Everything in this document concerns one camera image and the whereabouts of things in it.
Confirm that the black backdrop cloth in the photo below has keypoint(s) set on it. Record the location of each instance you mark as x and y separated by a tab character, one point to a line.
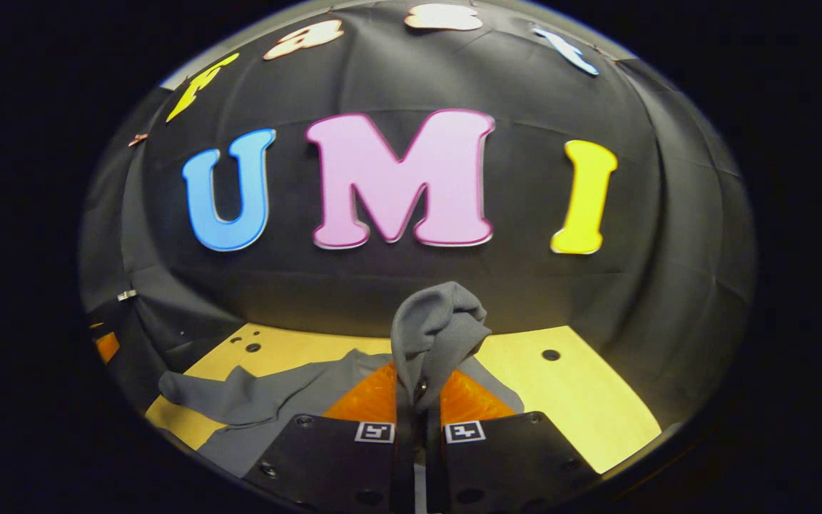
397	285

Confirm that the small copper clip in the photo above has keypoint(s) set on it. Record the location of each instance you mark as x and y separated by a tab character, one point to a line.
138	139

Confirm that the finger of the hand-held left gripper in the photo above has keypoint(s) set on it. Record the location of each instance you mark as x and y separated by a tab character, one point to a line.
106	347

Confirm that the grey button shirt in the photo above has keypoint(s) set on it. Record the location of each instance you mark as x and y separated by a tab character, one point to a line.
432	328

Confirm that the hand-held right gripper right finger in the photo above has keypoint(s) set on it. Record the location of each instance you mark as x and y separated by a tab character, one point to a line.
511	464

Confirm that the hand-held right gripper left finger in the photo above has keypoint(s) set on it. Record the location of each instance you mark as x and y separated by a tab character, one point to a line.
332	464

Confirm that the small silver clip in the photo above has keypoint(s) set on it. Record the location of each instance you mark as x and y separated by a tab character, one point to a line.
126	294

